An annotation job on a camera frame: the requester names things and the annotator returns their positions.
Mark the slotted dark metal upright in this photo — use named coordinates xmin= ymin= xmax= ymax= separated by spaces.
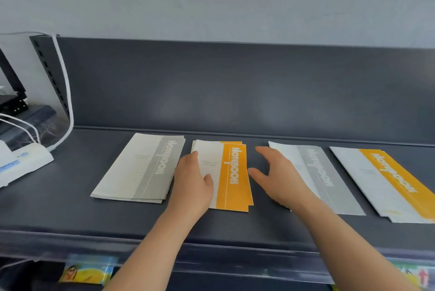
xmin=29 ymin=35 xmax=70 ymax=121

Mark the green pink shelf card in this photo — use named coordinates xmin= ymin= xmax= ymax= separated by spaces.
xmin=391 ymin=262 xmax=435 ymax=291

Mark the black router antenna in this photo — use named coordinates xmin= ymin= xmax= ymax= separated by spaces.
xmin=0 ymin=47 xmax=28 ymax=96

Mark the person's right forearm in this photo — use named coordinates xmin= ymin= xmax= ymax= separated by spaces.
xmin=297 ymin=197 xmax=421 ymax=291

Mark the small grey notebook stack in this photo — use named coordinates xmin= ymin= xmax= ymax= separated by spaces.
xmin=267 ymin=141 xmax=367 ymax=217
xmin=90 ymin=132 xmax=187 ymax=205

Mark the yellow blue snack packet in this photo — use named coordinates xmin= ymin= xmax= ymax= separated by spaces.
xmin=58 ymin=255 xmax=117 ymax=286

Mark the small orange notebook stack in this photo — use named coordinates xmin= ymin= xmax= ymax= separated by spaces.
xmin=329 ymin=146 xmax=435 ymax=224
xmin=190 ymin=139 xmax=255 ymax=213

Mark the person's left hand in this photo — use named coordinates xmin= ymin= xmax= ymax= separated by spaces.
xmin=166 ymin=150 xmax=215 ymax=223

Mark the person's left forearm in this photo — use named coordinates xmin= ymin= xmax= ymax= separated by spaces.
xmin=101 ymin=204 xmax=208 ymax=291

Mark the white power strip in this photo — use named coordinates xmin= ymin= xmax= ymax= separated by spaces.
xmin=0 ymin=141 xmax=55 ymax=188

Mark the dark grey back panel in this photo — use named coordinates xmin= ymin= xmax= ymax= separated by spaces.
xmin=56 ymin=37 xmax=435 ymax=147

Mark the clear plastic price rail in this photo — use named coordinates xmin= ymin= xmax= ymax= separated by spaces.
xmin=0 ymin=229 xmax=435 ymax=285

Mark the thick white braided cable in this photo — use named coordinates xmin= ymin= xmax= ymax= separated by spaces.
xmin=0 ymin=31 xmax=75 ymax=153

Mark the person's right hand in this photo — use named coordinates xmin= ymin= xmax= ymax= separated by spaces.
xmin=247 ymin=146 xmax=322 ymax=213

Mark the black router body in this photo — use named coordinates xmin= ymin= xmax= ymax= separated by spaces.
xmin=0 ymin=91 xmax=29 ymax=113

